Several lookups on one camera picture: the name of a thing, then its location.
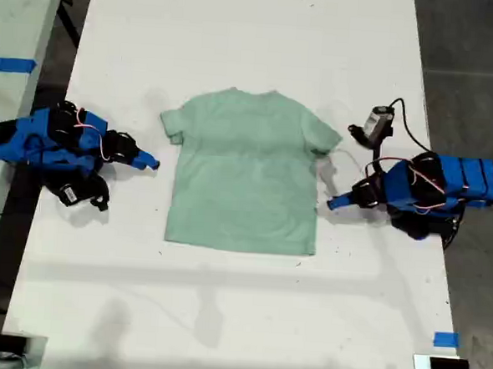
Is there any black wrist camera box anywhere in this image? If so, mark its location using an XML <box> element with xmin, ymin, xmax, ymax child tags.
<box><xmin>364</xmin><ymin>104</ymin><xmax>397</xmax><ymax>141</ymax></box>
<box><xmin>54</xmin><ymin>176</ymin><xmax>89</xmax><ymax>210</ymax></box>

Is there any pale green T-shirt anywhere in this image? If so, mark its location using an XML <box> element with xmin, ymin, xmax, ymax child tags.
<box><xmin>151</xmin><ymin>82</ymin><xmax>347</xmax><ymax>260</ymax></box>

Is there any black stand leg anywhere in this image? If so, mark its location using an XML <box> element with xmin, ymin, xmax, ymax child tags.
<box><xmin>56</xmin><ymin>0</ymin><xmax>84</xmax><ymax>48</ymax></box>

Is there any black camera cable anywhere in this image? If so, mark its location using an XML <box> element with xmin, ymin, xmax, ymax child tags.
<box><xmin>384</xmin><ymin>97</ymin><xmax>435</xmax><ymax>154</ymax></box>

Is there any long blue tape strip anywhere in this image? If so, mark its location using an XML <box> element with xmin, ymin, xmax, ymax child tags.
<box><xmin>0</xmin><ymin>57</ymin><xmax>38</xmax><ymax>74</ymax></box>

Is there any black camera stalk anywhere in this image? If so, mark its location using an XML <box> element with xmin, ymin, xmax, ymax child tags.
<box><xmin>84</xmin><ymin>173</ymin><xmax>112</xmax><ymax>214</ymax></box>
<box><xmin>344</xmin><ymin>122</ymin><xmax>385</xmax><ymax>175</ymax></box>

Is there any square blue tape piece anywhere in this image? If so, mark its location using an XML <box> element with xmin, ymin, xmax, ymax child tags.
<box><xmin>433</xmin><ymin>331</ymin><xmax>460</xmax><ymax>349</ymax></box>

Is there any small black box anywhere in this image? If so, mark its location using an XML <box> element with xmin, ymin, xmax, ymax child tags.
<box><xmin>0</xmin><ymin>333</ymin><xmax>28</xmax><ymax>354</ymax></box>
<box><xmin>429</xmin><ymin>356</ymin><xmax>471</xmax><ymax>369</ymax></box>

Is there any black arm base cable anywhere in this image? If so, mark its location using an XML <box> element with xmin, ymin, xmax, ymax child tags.
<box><xmin>442</xmin><ymin>196</ymin><xmax>466</xmax><ymax>253</ymax></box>

